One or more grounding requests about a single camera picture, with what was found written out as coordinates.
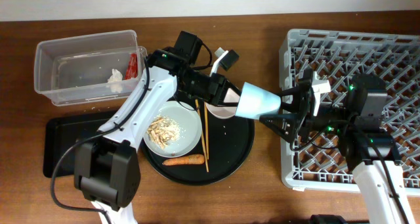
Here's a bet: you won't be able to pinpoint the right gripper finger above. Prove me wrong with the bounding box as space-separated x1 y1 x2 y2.
259 114 295 143
277 86 301 103

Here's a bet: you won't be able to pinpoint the pink bowl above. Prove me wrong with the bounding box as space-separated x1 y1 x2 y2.
207 89 240 119

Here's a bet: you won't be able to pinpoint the wooden chopstick short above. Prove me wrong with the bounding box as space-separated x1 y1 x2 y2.
194 99 209 173

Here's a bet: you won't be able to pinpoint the blue cup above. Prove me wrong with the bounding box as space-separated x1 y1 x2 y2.
235 82 282 120

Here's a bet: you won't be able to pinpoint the grey plate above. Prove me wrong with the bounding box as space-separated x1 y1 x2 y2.
143 101 201 158

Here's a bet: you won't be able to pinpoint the orange carrot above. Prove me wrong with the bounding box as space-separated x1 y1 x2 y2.
162 154 205 166

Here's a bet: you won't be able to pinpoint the rice and food scraps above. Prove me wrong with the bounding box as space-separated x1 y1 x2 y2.
146 115 180 150

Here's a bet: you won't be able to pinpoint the red snack wrapper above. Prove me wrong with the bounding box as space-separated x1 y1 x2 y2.
124 53 138 80

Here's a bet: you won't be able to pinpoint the white tissue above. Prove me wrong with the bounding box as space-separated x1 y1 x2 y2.
108 69 123 93

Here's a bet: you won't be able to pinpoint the wooden chopstick long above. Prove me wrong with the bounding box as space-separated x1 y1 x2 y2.
203 102 209 160

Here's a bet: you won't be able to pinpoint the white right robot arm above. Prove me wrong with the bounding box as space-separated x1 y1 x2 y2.
234 69 415 223

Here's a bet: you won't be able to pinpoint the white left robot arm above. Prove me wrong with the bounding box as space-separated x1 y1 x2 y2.
74 47 239 223

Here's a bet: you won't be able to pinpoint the grey dishwasher rack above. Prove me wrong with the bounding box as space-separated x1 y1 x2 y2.
279 29 419 196

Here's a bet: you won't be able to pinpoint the clear plastic waste bin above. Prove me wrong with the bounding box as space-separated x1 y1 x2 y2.
33 30 147 106

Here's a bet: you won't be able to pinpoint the round black tray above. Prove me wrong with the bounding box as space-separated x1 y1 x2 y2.
140 99 255 186

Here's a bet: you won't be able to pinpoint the rectangular black tray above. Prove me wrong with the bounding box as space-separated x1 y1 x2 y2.
43 110 116 178

